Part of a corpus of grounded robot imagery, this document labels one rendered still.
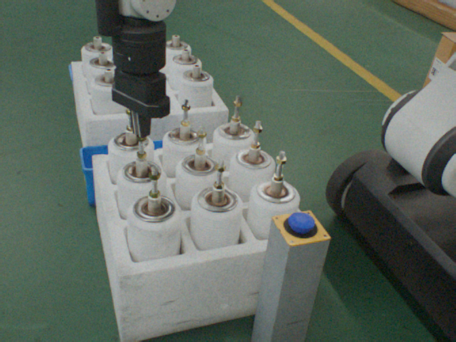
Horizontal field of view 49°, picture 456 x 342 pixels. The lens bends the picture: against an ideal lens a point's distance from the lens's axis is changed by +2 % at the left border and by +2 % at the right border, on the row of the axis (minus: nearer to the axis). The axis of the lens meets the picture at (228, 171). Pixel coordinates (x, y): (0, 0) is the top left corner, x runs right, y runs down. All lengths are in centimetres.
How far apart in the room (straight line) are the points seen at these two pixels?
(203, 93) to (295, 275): 71
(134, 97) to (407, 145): 47
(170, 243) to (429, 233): 51
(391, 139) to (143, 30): 46
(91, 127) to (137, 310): 56
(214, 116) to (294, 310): 69
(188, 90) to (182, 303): 63
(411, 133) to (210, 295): 46
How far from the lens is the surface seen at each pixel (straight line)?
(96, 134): 134
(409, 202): 114
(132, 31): 81
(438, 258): 103
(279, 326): 88
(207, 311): 100
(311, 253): 78
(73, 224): 126
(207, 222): 89
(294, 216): 78
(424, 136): 86
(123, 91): 89
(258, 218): 95
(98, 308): 107
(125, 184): 96
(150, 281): 90
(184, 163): 101
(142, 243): 88
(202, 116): 137
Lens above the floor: 80
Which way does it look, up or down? 34 degrees down
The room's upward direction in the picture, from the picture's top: 6 degrees clockwise
